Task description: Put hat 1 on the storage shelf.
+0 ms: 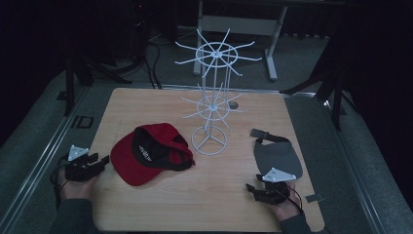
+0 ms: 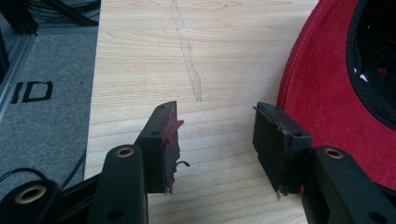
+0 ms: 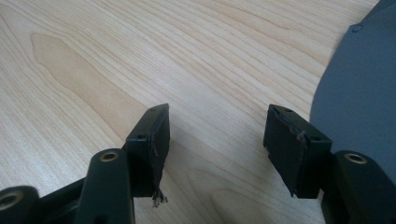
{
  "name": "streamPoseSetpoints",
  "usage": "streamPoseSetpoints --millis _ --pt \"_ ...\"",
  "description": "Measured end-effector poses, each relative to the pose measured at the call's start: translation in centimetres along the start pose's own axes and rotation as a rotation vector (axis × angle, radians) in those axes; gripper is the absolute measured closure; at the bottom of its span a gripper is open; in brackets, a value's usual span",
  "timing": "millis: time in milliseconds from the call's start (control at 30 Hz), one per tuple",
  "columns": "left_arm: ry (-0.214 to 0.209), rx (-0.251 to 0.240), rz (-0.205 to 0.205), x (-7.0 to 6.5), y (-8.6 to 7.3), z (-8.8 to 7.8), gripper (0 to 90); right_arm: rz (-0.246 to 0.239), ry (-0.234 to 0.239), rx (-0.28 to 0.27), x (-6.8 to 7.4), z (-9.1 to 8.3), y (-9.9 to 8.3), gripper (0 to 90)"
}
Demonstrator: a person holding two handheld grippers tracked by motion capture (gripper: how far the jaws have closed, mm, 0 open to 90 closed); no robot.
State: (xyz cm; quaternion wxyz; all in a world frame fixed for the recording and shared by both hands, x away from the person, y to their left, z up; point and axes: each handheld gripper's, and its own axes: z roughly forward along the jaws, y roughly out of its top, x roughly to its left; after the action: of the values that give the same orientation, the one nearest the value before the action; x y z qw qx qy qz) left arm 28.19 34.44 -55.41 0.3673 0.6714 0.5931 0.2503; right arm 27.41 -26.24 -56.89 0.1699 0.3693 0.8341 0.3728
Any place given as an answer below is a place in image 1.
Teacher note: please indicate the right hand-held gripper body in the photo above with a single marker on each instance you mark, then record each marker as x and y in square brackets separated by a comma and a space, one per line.
[276, 191]

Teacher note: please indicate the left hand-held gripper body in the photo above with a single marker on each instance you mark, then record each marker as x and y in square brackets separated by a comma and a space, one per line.
[79, 172]

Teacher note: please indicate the grey sun visor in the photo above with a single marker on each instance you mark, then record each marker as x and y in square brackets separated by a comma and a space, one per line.
[279, 156]

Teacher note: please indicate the red baseball cap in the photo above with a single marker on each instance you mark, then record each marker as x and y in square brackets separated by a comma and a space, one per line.
[136, 162]

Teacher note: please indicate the person's left hand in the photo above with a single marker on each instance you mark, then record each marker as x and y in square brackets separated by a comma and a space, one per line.
[76, 190]

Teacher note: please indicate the person's right hand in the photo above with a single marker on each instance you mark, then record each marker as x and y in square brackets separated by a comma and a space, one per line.
[287, 209]

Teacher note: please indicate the grey tape piece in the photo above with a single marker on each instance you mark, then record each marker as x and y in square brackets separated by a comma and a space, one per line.
[314, 198]

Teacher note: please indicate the black tripod stand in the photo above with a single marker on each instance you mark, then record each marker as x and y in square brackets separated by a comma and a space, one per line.
[337, 97]
[69, 87]

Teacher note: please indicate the round grey table grommet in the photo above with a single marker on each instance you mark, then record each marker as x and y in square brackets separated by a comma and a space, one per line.
[233, 105]

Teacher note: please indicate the metal floor rail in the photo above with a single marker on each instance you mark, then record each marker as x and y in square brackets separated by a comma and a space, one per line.
[354, 169]
[42, 165]

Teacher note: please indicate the white metal desk frame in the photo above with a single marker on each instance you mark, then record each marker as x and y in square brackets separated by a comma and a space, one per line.
[240, 25]

